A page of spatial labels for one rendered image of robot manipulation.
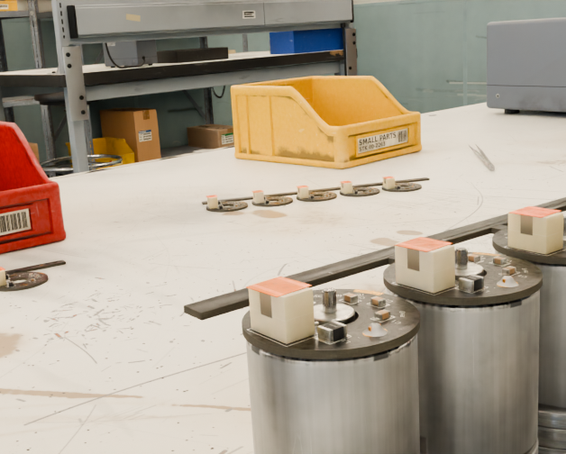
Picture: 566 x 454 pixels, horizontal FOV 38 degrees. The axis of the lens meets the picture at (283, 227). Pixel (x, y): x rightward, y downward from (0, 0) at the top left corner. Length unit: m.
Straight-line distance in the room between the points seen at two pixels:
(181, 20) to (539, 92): 2.20
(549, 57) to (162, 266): 0.57
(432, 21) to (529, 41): 5.18
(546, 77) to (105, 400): 0.69
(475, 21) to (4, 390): 5.64
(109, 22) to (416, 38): 3.64
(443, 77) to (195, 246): 5.63
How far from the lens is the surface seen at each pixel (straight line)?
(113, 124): 5.05
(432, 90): 6.08
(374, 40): 6.39
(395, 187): 0.52
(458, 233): 0.16
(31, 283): 0.37
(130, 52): 2.99
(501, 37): 0.90
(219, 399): 0.24
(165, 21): 2.93
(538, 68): 0.87
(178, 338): 0.29
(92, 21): 2.78
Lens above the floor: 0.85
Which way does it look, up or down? 14 degrees down
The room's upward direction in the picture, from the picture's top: 3 degrees counter-clockwise
